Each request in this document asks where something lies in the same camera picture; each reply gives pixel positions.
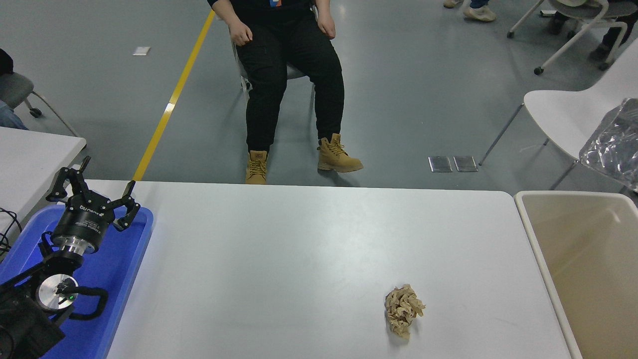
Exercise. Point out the grey swivel chair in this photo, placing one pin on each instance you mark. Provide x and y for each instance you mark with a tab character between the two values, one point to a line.
12	89

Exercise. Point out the silver floor plate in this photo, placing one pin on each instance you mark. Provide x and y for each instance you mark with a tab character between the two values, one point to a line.
440	164
465	163

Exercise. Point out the person's left hand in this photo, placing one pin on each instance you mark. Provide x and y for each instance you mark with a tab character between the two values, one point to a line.
326	27

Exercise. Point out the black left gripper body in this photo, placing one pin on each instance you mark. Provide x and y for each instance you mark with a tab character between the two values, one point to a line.
82	222

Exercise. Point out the grey wheeled office chair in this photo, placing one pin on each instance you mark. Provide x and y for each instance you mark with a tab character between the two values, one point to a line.
583	10

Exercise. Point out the yellow floor tape line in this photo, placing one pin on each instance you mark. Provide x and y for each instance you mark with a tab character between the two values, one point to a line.
172	99

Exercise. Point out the blue plastic tray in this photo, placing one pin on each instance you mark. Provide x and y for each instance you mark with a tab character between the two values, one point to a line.
124	259

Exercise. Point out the white side table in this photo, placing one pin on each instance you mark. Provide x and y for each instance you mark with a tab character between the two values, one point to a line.
30	159

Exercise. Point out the tan paper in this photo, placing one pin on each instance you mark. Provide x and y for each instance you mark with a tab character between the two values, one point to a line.
403	309

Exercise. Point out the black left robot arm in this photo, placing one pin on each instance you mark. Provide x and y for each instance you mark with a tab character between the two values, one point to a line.
20	324

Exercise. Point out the white plastic chair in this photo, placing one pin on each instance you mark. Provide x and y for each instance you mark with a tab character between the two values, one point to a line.
558	114

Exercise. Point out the large pale bin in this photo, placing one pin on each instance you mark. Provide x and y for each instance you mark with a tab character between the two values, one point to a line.
578	249

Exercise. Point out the white-framed office chair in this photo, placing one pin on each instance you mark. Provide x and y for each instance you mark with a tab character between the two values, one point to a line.
295	72

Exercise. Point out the person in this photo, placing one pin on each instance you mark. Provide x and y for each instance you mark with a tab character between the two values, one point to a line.
610	42
7	119
279	60
478	12

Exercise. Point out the person's right hand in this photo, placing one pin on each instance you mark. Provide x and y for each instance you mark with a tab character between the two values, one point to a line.
240	35

